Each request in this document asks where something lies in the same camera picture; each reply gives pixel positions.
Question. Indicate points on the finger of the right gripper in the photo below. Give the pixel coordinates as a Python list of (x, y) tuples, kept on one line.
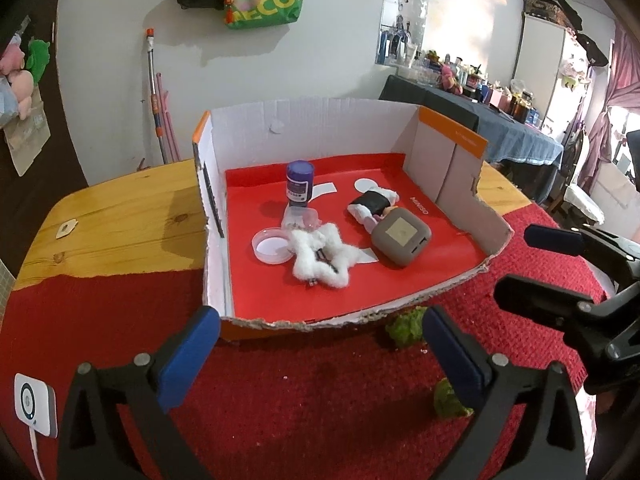
[(616, 256), (605, 336)]

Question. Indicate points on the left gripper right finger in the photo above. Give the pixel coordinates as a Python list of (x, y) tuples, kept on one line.
[(548, 443)]

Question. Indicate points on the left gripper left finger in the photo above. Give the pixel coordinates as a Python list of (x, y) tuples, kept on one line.
[(93, 440)]

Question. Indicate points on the grey square power bank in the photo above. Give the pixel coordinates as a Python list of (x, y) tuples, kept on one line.
[(401, 236)]

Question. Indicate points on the white fluffy star clip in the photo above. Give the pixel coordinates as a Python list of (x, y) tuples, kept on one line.
[(321, 256)]

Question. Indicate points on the small clear box with coins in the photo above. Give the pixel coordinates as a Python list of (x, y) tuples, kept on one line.
[(302, 218)]

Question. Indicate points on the white cushioned chair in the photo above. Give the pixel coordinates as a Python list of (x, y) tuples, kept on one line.
[(580, 202)]

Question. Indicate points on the white square charger device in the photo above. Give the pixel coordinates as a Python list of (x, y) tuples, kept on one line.
[(35, 405)]

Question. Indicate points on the green plush broccoli near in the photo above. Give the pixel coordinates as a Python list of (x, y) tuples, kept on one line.
[(446, 403)]

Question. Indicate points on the green plush broccoli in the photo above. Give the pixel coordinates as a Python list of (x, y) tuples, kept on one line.
[(446, 403), (406, 329)]

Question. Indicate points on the blue covered side table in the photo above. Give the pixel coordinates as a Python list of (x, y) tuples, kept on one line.
[(530, 158)]

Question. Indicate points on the red knitted cloth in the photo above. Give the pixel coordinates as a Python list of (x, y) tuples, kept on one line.
[(332, 404)]

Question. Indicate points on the green plush broccoli far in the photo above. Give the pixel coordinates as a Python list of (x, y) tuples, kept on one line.
[(406, 329)]

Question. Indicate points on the white cabinet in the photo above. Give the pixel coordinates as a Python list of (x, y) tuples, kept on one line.
[(555, 72)]

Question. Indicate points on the small beige sticker tag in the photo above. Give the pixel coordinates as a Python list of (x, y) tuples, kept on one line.
[(66, 228)]

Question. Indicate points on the black white sushi plush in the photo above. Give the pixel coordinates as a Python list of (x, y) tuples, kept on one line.
[(371, 202)]

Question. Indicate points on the orange white cardboard box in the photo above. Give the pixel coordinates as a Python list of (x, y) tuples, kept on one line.
[(326, 212)]

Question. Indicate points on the purple bottle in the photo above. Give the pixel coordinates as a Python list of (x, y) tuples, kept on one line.
[(299, 182)]

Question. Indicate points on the brown paper bag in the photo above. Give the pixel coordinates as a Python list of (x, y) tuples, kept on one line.
[(26, 138)]

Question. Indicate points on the pink stick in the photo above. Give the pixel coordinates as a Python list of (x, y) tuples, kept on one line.
[(167, 122)]

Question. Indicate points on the green plush toy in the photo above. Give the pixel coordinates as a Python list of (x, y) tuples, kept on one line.
[(37, 59)]

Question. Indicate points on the pink plush toy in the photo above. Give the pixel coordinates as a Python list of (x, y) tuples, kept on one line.
[(17, 85)]

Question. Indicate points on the dark brown door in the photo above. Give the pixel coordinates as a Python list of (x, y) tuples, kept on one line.
[(39, 164)]

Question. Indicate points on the wall mirror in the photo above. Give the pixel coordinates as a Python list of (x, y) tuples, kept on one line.
[(402, 27)]

